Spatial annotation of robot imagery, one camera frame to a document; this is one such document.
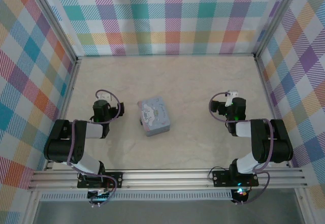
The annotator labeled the grey-blue cartoon pouch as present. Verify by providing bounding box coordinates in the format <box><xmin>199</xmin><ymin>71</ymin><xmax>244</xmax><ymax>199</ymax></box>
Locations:
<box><xmin>137</xmin><ymin>95</ymin><xmax>172</xmax><ymax>138</ymax></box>

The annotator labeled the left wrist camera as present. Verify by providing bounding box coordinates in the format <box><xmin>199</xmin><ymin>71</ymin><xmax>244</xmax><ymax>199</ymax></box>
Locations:
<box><xmin>97</xmin><ymin>92</ymin><xmax>113</xmax><ymax>103</ymax></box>

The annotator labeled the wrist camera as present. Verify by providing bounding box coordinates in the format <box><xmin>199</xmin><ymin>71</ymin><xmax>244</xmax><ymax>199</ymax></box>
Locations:
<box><xmin>97</xmin><ymin>92</ymin><xmax>113</xmax><ymax>103</ymax></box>
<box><xmin>225</xmin><ymin>89</ymin><xmax>240</xmax><ymax>107</ymax></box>

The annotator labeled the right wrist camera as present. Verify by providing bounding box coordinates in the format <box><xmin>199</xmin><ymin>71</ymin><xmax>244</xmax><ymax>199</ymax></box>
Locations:
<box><xmin>225</xmin><ymin>89</ymin><xmax>240</xmax><ymax>107</ymax></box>

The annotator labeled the aluminium frame bar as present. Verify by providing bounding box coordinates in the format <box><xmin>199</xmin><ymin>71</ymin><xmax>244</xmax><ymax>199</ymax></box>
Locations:
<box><xmin>253</xmin><ymin>55</ymin><xmax>297</xmax><ymax>169</ymax></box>
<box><xmin>43</xmin><ymin>57</ymin><xmax>82</xmax><ymax>171</ymax></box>

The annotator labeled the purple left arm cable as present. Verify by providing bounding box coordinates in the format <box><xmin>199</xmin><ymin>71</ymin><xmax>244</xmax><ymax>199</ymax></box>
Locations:
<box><xmin>66</xmin><ymin>89</ymin><xmax>121</xmax><ymax>208</ymax></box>

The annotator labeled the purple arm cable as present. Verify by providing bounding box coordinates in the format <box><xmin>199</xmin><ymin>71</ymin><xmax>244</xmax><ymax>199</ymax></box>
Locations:
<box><xmin>208</xmin><ymin>92</ymin><xmax>275</xmax><ymax>206</ymax></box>
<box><xmin>66</xmin><ymin>89</ymin><xmax>121</xmax><ymax>208</ymax></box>

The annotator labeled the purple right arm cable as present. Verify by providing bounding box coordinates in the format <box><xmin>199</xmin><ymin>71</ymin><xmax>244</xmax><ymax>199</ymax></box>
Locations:
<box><xmin>208</xmin><ymin>92</ymin><xmax>275</xmax><ymax>206</ymax></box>

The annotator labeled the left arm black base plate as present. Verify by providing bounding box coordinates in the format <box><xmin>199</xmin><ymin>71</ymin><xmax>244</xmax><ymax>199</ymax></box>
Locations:
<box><xmin>77</xmin><ymin>172</ymin><xmax>124</xmax><ymax>189</ymax></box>

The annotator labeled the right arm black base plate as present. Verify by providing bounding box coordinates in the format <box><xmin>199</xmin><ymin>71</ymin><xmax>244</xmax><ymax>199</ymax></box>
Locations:
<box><xmin>212</xmin><ymin>169</ymin><xmax>260</xmax><ymax>188</ymax></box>

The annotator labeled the long aluminium mounting rail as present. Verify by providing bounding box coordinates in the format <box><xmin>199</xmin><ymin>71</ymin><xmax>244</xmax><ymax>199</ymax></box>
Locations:
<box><xmin>27</xmin><ymin>167</ymin><xmax>308</xmax><ymax>192</ymax></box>

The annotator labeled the aluminium frame post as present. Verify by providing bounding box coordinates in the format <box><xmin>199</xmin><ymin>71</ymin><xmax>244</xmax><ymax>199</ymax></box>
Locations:
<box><xmin>26</xmin><ymin>0</ymin><xmax>79</xmax><ymax>62</ymax></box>
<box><xmin>253</xmin><ymin>0</ymin><xmax>300</xmax><ymax>59</ymax></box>
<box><xmin>295</xmin><ymin>188</ymin><xmax>316</xmax><ymax>224</ymax></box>
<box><xmin>23</xmin><ymin>190</ymin><xmax>42</xmax><ymax>224</ymax></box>

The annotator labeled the slotted grey cable duct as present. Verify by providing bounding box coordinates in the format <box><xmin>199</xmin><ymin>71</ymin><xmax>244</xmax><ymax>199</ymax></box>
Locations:
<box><xmin>40</xmin><ymin>191</ymin><xmax>234</xmax><ymax>202</ymax></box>

